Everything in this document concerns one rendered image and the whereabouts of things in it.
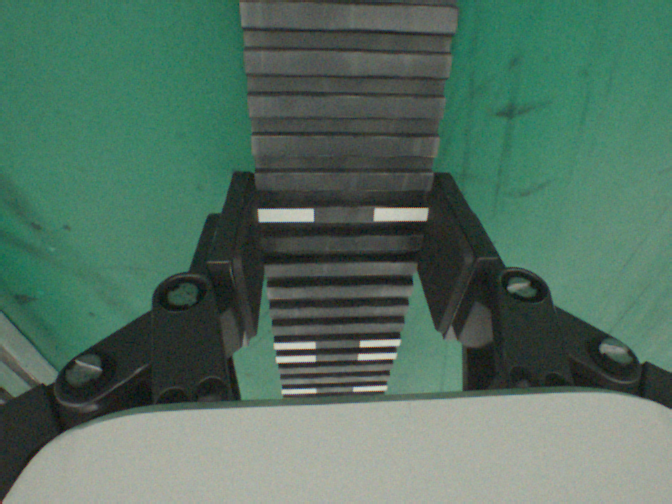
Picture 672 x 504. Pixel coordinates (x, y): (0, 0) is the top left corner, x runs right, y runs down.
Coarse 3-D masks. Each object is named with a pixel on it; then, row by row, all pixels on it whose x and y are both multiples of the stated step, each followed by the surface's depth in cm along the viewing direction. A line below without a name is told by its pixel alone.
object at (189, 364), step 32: (160, 288) 7; (192, 288) 7; (160, 320) 7; (192, 320) 7; (160, 352) 6; (192, 352) 6; (224, 352) 6; (160, 384) 6; (192, 384) 6; (224, 384) 6
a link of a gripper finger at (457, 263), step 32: (448, 192) 10; (448, 224) 9; (480, 224) 10; (448, 256) 9; (480, 256) 8; (448, 288) 9; (480, 288) 8; (448, 320) 10; (480, 320) 8; (576, 320) 8; (480, 352) 9; (576, 352) 7; (608, 352) 7; (608, 384) 7
